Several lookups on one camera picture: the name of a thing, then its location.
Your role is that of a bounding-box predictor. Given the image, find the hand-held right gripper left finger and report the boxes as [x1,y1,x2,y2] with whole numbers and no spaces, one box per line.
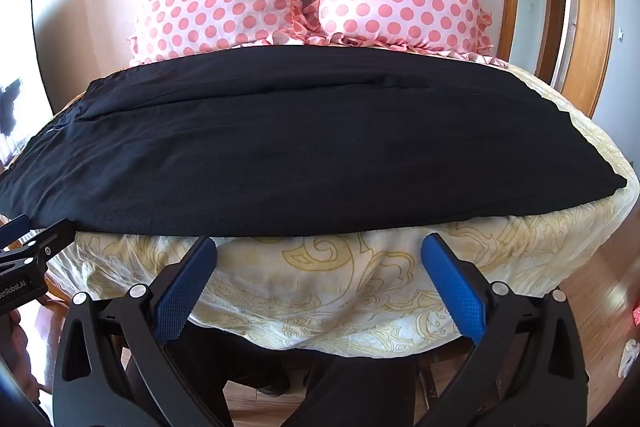
[52,236,222,427]

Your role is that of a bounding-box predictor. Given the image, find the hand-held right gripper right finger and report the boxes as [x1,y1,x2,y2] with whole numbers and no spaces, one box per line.
[414,233,589,427]

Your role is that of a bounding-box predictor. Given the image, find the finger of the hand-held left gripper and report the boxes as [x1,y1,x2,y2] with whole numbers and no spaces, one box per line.
[0,219,76,269]
[0,215,32,250]

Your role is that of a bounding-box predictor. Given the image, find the black pants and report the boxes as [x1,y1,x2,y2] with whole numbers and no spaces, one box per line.
[0,46,629,239]

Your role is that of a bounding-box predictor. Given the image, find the bed with cream patterned bedspread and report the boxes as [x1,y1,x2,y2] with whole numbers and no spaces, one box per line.
[0,41,640,358]

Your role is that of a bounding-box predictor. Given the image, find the person's legs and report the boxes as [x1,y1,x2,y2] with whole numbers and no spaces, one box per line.
[177,332,418,427]

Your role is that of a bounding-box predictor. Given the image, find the white item on floor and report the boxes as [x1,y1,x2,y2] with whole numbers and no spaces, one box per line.
[617,339,639,379]

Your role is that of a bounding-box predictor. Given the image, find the wooden door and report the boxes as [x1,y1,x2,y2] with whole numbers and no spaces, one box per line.
[535,0,617,118]

